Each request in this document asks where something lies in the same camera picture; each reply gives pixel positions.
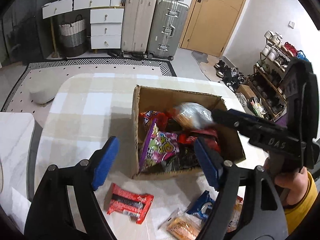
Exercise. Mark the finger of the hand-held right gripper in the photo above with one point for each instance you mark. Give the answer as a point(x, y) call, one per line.
point(250, 118)
point(225, 117)

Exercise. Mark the woven laundry basket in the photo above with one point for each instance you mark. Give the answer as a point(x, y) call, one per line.
point(72, 36)

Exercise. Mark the clear silver snack packet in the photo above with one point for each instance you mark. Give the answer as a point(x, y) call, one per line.
point(192, 115)

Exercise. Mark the orange biscuit packet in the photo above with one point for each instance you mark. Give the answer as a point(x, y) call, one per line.
point(181, 226)

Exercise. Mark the metal shoe rack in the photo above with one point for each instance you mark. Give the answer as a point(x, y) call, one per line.
point(265, 80)

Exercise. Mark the beige irregular doormat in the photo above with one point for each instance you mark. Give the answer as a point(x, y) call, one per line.
point(207, 66)

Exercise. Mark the brown cardboard box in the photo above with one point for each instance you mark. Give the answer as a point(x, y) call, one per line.
point(155, 97)

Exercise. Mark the red black snack wrapper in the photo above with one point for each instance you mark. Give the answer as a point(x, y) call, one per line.
point(210, 133)

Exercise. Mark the pile of loose shoes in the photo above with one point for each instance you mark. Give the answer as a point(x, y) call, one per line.
point(228, 75)

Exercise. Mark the beige plaid tablecloth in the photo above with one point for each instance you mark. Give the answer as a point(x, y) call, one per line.
point(75, 130)

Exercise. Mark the white drawer desk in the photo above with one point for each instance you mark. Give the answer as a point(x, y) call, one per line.
point(105, 30)

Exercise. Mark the tan wooden door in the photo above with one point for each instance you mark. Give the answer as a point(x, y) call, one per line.
point(215, 15)

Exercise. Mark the grey floor pouf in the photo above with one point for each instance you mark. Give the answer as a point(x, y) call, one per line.
point(42, 92)

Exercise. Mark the person's right forearm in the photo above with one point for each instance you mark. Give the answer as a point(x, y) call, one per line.
point(305, 207)

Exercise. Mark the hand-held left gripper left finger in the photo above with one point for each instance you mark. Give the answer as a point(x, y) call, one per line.
point(105, 162)

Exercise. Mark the beige suitcase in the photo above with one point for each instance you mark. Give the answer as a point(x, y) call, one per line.
point(137, 22)

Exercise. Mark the large purple candy packet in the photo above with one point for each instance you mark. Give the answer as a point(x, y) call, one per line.
point(160, 145)

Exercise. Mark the red chips packet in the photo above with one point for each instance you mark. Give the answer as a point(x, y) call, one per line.
point(150, 117)

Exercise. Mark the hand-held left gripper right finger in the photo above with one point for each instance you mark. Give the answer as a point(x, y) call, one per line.
point(207, 162)

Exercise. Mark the silver suitcase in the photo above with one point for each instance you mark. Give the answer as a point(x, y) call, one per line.
point(166, 27)

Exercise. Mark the white wall switch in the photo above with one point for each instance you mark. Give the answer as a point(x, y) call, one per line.
point(291, 24)

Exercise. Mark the blue cookie packet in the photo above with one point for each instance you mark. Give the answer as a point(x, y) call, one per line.
point(202, 206)

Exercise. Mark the person's right hand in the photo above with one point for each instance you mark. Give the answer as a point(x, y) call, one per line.
point(292, 185)

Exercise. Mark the white red noodle packet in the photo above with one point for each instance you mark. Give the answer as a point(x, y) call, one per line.
point(237, 212)

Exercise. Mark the dark snack packet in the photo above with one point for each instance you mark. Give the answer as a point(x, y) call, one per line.
point(180, 158)

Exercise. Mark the white marble side table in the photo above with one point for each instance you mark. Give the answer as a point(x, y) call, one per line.
point(12, 140)

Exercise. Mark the small cardboard box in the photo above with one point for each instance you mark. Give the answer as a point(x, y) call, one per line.
point(246, 91)

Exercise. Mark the red barcode wrapper bar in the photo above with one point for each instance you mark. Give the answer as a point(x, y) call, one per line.
point(128, 202)

